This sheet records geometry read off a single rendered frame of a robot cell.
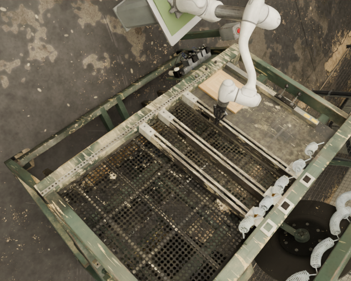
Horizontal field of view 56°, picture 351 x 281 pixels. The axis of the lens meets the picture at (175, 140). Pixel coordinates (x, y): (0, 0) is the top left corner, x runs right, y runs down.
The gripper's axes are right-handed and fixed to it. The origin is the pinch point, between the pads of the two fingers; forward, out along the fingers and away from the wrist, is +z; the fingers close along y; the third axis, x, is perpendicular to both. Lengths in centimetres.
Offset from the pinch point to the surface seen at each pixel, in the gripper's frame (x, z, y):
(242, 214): -47, 2, 60
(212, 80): 37, 7, -34
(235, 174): -26.7, 2.3, 38.7
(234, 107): 26.6, 6.6, -0.9
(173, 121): -24.8, 1.4, -23.0
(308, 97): 84, 6, 36
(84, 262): -126, 143, -31
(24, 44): -63, -9, -157
